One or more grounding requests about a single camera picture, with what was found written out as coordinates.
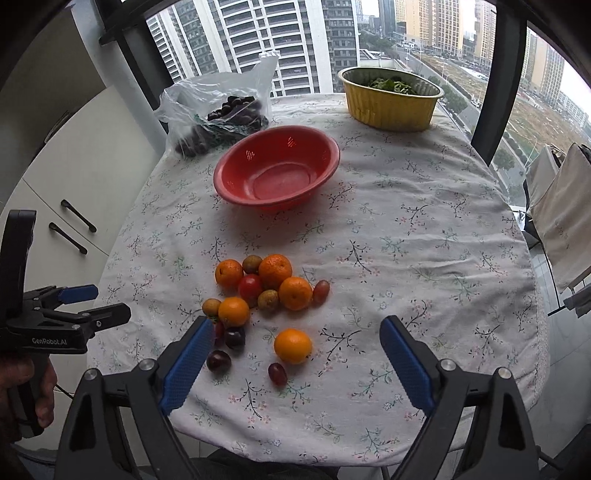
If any black window frame left post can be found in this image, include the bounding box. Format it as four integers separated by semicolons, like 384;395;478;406
94;0;175;110

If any left hand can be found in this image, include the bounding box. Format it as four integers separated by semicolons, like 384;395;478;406
1;354;57;436

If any white cabinet with black handles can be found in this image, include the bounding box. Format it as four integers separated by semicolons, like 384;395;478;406
0;85;164;453

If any white cloth on rack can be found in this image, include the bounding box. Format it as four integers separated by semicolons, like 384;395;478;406
526;143;590;291

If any clear plastic bag of chestnuts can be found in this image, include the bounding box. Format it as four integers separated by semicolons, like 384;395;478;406
155;51;279;159

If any red plastic colander bowl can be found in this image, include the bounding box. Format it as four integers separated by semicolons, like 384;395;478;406
213;125;341;211

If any smooth orange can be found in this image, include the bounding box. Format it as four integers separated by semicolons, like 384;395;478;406
217;297;250;327

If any floral white tablecloth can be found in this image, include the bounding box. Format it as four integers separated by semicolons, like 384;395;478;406
88;94;549;466

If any central red tomato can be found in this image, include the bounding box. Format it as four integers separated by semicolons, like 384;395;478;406
238;274;263;307

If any brown longan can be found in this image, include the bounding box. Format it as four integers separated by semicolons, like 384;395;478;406
242;255;263;275
257;289;280;314
201;298;221;318

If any lone front orange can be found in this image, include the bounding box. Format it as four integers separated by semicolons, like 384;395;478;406
273;328;312;365

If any black window frame post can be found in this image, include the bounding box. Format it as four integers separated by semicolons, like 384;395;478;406
471;1;527;166
94;0;175;110

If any red grape tomato front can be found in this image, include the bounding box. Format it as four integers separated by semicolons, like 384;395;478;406
267;363;288;388

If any bumpy top mandarin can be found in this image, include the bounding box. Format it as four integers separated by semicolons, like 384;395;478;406
259;254;293;290

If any mandarin with stem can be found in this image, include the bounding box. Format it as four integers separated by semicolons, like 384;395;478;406
214;259;243;291

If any dark cherry tomato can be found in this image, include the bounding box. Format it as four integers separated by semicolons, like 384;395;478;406
206;350;231;375
224;326;245;351

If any yellow foil container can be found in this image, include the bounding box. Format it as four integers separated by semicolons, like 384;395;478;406
338;67;445;133

